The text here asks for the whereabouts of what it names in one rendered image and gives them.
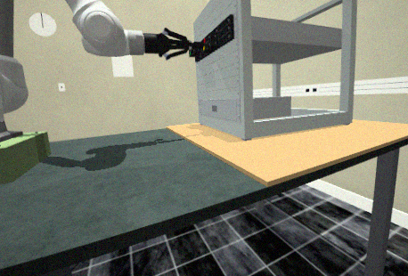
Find orange flat board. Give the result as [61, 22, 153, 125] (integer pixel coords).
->
[166, 119, 408, 187]

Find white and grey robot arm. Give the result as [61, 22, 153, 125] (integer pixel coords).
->
[0, 0, 145, 142]

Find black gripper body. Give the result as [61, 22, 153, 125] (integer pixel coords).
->
[143, 33, 170, 55]

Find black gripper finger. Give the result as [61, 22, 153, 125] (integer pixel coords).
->
[162, 28, 204, 45]
[162, 45, 204, 60]

